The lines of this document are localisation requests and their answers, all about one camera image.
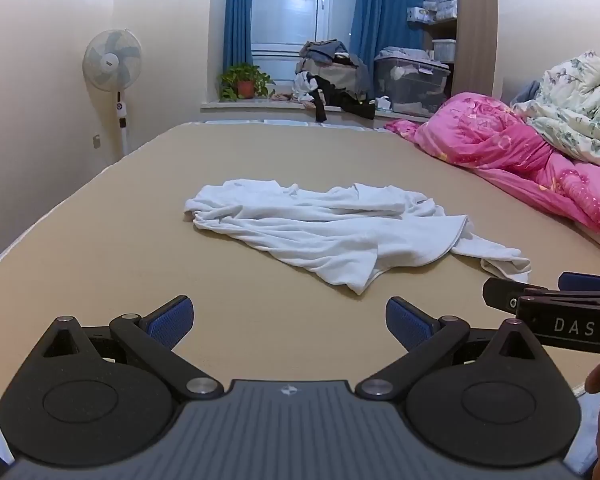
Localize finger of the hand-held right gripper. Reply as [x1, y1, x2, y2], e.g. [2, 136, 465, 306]
[559, 272, 600, 295]
[482, 277, 553, 311]

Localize stack of tissue packs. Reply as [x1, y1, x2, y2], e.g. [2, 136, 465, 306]
[406, 0, 459, 24]

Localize pile of dark clothes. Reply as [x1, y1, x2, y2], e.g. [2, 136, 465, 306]
[293, 39, 378, 122]

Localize white storage box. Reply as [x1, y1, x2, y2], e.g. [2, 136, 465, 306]
[432, 38, 457, 63]

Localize folded light blue cloth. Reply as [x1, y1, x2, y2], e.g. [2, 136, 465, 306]
[380, 46, 435, 61]

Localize potted green plant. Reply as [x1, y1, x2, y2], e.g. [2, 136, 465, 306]
[218, 62, 277, 102]

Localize white window sill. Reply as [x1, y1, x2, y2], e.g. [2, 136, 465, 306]
[200, 99, 433, 123]

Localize clear plastic storage bin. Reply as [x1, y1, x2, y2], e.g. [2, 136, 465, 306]
[374, 53, 452, 117]

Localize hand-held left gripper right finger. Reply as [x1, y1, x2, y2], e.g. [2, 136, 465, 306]
[355, 296, 551, 402]

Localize white garment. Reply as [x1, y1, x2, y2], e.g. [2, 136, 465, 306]
[184, 179, 532, 296]

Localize white standing fan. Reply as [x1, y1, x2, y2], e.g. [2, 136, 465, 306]
[82, 29, 143, 157]

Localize wooden shelf unit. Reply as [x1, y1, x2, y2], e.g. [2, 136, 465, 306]
[422, 0, 499, 106]

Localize pink blanket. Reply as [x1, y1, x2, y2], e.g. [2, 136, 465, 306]
[384, 92, 600, 252]

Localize window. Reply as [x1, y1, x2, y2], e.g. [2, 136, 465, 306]
[250, 0, 361, 86]

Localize white floral quilt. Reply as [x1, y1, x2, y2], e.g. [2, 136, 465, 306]
[511, 51, 600, 167]

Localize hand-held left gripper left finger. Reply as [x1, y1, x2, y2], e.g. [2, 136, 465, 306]
[27, 295, 226, 402]

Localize grey blue cloth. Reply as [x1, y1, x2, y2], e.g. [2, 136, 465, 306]
[512, 80, 542, 107]

